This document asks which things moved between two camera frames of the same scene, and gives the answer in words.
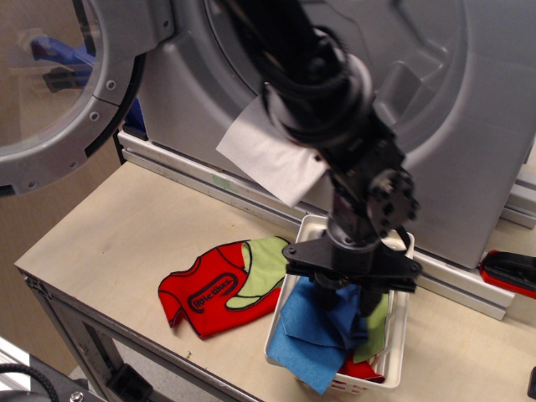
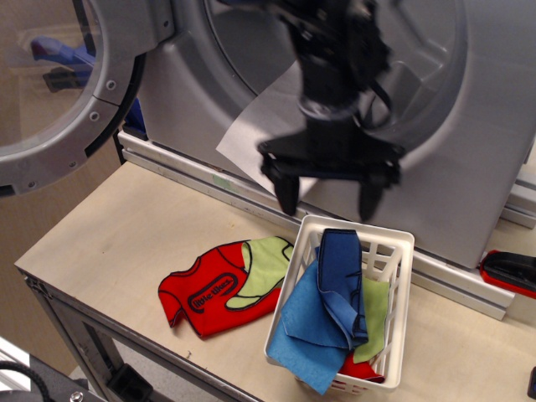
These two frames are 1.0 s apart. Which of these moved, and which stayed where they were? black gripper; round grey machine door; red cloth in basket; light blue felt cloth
Moved: black gripper
Stayed: round grey machine door; red cloth in basket; light blue felt cloth
